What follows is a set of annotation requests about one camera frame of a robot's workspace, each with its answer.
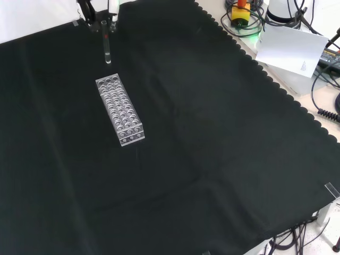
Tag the pale grey box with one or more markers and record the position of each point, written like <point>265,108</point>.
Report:
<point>295,82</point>

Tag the black bench cloth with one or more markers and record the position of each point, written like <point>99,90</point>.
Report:
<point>186,132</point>

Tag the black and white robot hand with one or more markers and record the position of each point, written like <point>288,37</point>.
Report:
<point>91,16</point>

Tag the yellow stop button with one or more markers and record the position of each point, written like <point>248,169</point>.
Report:
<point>240,14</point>

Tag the black power adapter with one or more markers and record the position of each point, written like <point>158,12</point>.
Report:
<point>330,57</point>

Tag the clear glass test tube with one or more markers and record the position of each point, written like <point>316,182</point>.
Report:
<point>106,47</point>

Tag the small grey tape piece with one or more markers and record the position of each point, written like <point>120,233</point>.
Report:
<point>75,23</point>

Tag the white cylindrical stand base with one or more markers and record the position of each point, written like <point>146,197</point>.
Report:
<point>277,12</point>

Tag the clear acrylic test tube rack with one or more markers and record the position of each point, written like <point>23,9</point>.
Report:
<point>119,109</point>

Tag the white bench leg bracket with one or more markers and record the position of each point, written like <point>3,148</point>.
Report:
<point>323,213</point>

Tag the white paper sheet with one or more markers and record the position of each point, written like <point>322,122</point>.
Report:
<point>289,47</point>

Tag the clear tape strip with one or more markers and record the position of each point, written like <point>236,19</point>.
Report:
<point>332,190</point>

